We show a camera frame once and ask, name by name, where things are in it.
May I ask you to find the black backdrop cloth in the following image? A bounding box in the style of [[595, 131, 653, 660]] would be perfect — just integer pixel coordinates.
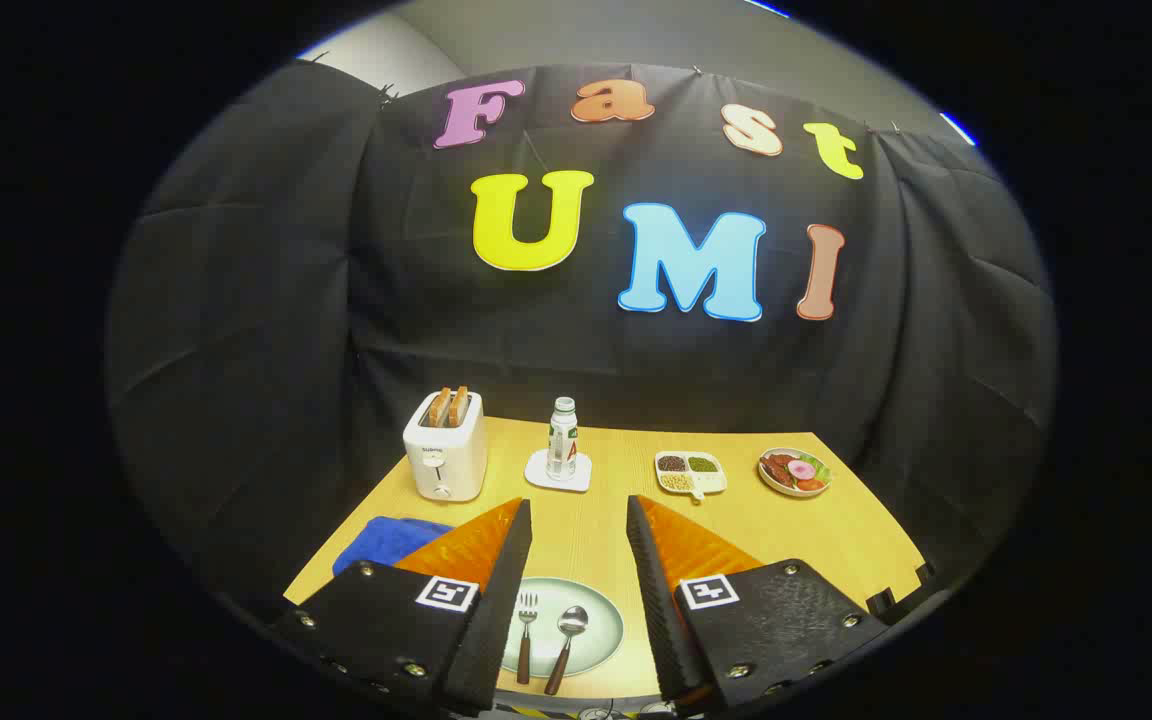
[[106, 62, 1057, 641]]

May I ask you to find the wooden handled spoon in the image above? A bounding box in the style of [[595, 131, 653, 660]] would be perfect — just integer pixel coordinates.
[[544, 605, 590, 697]]

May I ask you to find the blue cloth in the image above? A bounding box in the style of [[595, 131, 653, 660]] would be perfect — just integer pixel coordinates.
[[332, 516, 455, 578]]

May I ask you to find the wooden handled fork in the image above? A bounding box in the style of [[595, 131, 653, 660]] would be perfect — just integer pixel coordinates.
[[515, 592, 540, 686]]

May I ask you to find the white square coaster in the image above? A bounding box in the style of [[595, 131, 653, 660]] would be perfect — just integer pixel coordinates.
[[524, 450, 594, 494]]

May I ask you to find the white divided bean dish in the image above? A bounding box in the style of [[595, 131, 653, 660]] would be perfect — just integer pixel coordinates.
[[654, 450, 728, 501]]

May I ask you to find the white toaster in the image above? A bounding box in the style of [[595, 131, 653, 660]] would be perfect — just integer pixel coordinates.
[[402, 390, 489, 503]]

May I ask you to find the white drink bottle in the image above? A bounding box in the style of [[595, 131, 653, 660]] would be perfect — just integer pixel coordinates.
[[547, 397, 579, 481]]

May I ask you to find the white plate of food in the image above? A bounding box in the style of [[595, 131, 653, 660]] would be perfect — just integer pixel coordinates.
[[758, 447, 833, 498]]

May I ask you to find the pale green plate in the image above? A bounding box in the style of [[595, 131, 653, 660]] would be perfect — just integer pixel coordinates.
[[499, 577, 626, 679]]

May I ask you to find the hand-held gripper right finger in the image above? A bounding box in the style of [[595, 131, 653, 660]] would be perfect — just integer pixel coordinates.
[[626, 495, 892, 713]]

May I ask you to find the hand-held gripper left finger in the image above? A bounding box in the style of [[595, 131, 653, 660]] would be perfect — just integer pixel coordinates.
[[271, 498, 534, 717]]

